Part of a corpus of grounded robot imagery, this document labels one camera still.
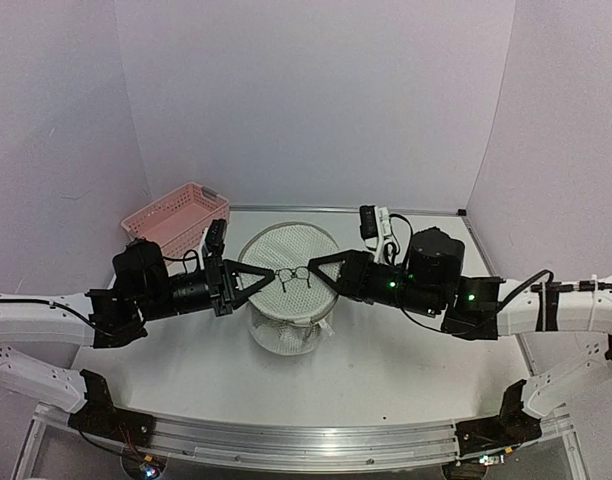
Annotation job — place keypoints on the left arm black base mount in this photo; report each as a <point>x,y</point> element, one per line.
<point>100,417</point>

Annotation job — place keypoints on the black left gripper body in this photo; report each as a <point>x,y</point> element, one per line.
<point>204,294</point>

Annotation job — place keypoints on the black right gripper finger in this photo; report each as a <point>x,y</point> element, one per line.
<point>329,274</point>
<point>343,258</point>

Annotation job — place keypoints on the pink plastic basket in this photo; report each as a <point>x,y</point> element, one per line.
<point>177,220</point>

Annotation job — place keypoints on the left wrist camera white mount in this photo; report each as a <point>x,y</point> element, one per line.
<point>213,240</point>

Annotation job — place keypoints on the aluminium front rail frame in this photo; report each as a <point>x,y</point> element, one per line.
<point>310,449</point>

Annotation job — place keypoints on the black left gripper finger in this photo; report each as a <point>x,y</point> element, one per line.
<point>242,295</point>
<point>235,269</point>

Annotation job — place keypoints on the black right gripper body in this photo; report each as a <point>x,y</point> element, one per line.
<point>371,291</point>

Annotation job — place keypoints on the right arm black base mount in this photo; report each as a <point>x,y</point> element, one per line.
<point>511,426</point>

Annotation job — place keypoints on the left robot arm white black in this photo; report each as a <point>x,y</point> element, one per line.
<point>143,291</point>

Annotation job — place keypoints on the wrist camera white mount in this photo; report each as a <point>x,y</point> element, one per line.
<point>377,234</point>
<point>213,240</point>

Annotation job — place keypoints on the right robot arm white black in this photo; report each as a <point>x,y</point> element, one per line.
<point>430,282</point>

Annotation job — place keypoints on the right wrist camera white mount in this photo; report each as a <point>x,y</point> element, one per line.
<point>377,234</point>

